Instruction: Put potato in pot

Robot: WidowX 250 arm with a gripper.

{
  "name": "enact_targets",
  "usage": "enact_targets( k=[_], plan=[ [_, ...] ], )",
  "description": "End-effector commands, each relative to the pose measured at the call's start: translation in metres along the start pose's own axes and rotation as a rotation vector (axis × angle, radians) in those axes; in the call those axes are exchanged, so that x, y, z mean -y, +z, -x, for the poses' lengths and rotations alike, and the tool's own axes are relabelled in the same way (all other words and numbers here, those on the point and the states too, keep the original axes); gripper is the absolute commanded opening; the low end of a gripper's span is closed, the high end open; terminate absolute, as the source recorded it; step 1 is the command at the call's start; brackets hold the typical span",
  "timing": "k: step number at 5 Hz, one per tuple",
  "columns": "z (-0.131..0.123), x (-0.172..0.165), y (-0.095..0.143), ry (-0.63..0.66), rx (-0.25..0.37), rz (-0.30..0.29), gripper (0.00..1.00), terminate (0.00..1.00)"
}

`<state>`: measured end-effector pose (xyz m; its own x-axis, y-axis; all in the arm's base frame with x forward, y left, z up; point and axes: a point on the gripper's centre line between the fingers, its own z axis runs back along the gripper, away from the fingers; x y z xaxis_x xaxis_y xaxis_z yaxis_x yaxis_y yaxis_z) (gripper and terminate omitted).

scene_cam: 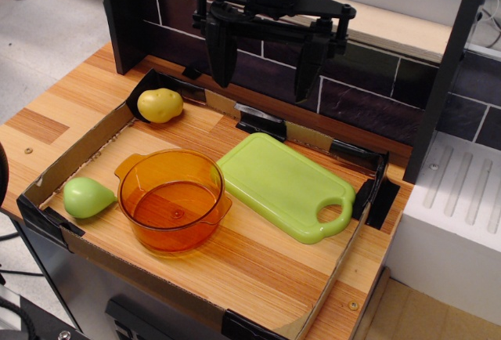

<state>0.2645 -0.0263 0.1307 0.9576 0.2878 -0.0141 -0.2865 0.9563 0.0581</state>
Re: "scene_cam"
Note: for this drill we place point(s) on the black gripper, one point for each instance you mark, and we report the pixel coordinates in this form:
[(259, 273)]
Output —
[(319, 26)]

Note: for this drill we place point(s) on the yellow toy potato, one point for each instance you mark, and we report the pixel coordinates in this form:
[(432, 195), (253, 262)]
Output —
[(160, 105)]

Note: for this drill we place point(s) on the orange transparent plastic pot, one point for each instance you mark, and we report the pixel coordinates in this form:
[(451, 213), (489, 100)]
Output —
[(173, 199)]

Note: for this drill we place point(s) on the cardboard fence with black tape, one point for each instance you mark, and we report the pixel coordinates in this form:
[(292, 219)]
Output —
[(248, 279)]

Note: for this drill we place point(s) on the green plastic cutting board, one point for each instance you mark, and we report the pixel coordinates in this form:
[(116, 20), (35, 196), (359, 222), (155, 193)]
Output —
[(295, 194)]

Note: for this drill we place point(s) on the green toy pear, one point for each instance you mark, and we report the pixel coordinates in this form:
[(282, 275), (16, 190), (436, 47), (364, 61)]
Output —
[(84, 197)]

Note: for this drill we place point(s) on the white ribbed appliance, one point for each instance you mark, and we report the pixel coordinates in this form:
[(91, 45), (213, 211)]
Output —
[(447, 244)]

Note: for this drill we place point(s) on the black upright post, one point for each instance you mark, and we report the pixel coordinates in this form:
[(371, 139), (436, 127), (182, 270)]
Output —
[(465, 19)]

